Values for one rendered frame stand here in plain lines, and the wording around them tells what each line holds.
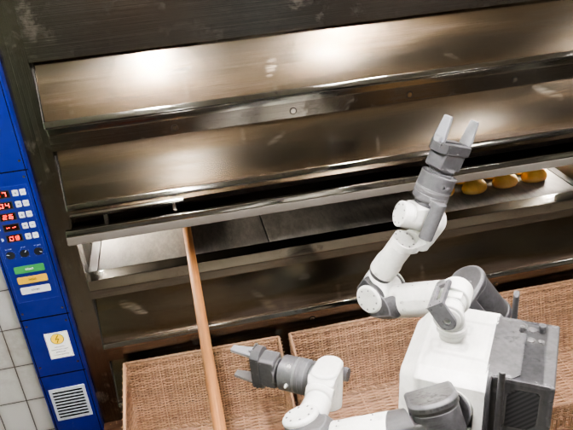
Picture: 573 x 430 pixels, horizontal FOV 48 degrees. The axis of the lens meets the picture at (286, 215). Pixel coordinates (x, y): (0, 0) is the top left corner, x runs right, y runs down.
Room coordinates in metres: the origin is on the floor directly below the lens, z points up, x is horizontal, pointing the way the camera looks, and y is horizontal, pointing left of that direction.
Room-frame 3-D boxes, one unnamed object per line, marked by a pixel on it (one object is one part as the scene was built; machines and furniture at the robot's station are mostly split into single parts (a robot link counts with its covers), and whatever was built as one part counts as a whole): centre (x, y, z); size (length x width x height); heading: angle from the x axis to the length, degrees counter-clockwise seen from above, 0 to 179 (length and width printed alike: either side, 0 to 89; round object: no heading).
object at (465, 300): (1.08, -0.33, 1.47); 0.10 x 0.07 x 0.09; 155
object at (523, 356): (1.05, -0.38, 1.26); 0.34 x 0.30 x 0.36; 155
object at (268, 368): (1.25, 0.06, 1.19); 0.12 x 0.10 x 0.13; 65
